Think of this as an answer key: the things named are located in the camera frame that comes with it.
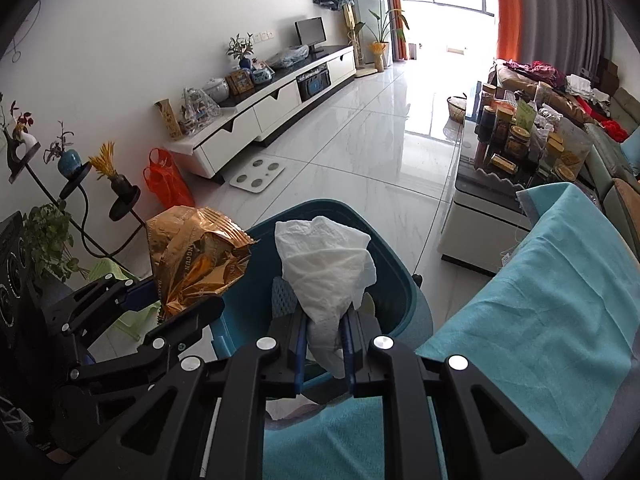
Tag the teal trash bin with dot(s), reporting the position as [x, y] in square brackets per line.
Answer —
[262, 295]

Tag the blue grey tablecloth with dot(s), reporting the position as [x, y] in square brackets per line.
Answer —
[556, 331]

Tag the tall potted plant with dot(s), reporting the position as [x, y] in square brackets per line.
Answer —
[389, 23]

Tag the white bathroom scale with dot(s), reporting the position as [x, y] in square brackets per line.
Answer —
[258, 174]

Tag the small black monitor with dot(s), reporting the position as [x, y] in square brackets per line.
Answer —
[311, 33]

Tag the orange plastic bag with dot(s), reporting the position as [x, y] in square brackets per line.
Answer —
[164, 180]

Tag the orange grey curtain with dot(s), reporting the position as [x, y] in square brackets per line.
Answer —
[571, 35]

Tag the glass coffee table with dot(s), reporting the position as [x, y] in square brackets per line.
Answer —
[485, 221]

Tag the white standing air conditioner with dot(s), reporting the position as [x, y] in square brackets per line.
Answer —
[360, 10]

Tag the white tissue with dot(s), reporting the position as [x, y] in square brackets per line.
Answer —
[329, 266]

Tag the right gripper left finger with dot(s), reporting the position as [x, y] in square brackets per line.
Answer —
[204, 419]

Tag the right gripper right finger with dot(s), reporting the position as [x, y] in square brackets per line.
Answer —
[443, 419]

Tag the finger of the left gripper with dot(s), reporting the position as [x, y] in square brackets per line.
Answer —
[95, 307]
[161, 348]

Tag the gold snack wrapper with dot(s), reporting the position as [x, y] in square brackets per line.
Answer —
[195, 253]

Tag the green sectional sofa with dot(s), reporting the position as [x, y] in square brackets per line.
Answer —
[611, 174]

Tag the white tv cabinet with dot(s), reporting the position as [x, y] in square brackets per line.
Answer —
[263, 114]

